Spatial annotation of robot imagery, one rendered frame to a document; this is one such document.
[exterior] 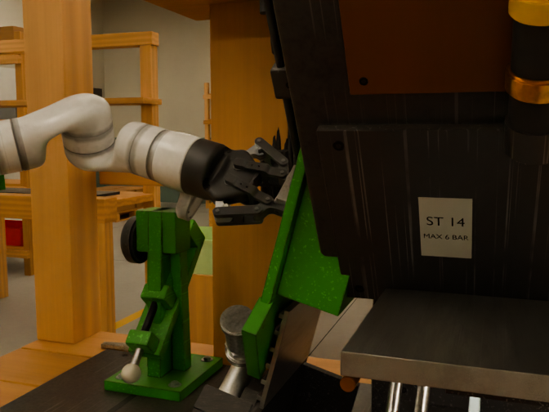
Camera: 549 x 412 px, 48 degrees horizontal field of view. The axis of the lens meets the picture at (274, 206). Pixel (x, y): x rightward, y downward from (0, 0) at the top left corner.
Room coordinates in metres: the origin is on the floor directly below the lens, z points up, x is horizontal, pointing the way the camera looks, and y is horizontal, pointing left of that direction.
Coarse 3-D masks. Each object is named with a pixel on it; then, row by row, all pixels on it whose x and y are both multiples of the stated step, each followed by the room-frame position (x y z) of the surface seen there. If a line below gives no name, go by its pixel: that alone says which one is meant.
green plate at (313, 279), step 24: (288, 192) 0.63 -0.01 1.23; (288, 216) 0.63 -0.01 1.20; (312, 216) 0.63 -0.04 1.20; (288, 240) 0.63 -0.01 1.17; (312, 240) 0.63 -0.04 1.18; (288, 264) 0.64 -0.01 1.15; (312, 264) 0.63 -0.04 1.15; (336, 264) 0.62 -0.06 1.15; (264, 288) 0.63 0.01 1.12; (288, 288) 0.64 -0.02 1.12; (312, 288) 0.63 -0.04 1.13; (336, 288) 0.62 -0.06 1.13; (336, 312) 0.62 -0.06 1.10
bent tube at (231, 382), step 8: (288, 176) 0.75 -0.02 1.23; (288, 184) 0.74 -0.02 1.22; (280, 192) 0.73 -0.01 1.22; (280, 200) 0.73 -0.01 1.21; (232, 368) 0.71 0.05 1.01; (240, 368) 0.71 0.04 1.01; (232, 376) 0.70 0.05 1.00; (240, 376) 0.70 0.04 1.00; (248, 376) 0.71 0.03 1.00; (224, 384) 0.70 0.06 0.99; (232, 384) 0.70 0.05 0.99; (240, 384) 0.70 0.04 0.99; (232, 392) 0.69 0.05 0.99; (240, 392) 0.69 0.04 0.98
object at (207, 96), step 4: (204, 84) 10.97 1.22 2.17; (208, 84) 10.99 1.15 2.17; (204, 88) 10.97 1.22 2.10; (208, 88) 10.99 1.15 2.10; (204, 92) 10.97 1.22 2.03; (208, 92) 10.98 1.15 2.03; (204, 96) 10.93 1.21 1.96; (208, 96) 10.90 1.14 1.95; (204, 100) 10.97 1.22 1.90; (208, 100) 10.98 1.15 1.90; (204, 104) 10.97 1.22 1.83; (208, 104) 10.98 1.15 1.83; (204, 108) 10.97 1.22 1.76; (208, 108) 10.98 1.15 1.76; (204, 112) 10.97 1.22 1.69; (208, 112) 10.98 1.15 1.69; (204, 116) 10.97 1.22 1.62; (208, 116) 10.97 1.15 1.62; (204, 120) 10.93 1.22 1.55; (208, 120) 10.90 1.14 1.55; (208, 124) 10.97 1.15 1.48; (208, 128) 10.97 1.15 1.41; (208, 132) 10.97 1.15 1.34; (208, 136) 10.97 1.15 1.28; (208, 200) 10.95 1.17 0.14; (208, 204) 10.95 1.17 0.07
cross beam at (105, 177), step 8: (104, 176) 1.24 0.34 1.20; (112, 176) 1.24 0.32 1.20; (120, 176) 1.23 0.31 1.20; (128, 176) 1.22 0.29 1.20; (136, 176) 1.22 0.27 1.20; (104, 184) 1.25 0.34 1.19; (112, 184) 1.24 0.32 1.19; (120, 184) 1.23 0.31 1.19; (128, 184) 1.22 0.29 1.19; (136, 184) 1.22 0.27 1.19; (144, 184) 1.21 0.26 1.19; (152, 184) 1.21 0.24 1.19; (160, 184) 1.20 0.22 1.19
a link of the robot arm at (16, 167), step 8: (0, 120) 0.82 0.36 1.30; (8, 120) 0.81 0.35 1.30; (0, 128) 0.80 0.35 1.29; (8, 128) 0.80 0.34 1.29; (0, 136) 0.79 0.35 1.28; (8, 136) 0.79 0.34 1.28; (0, 144) 0.79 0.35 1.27; (8, 144) 0.79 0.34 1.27; (0, 152) 0.79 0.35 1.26; (8, 152) 0.79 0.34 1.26; (16, 152) 0.80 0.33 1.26; (0, 160) 0.79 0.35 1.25; (8, 160) 0.79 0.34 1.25; (16, 160) 0.80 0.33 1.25; (0, 168) 0.80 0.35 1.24; (8, 168) 0.80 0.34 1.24; (16, 168) 0.81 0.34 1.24
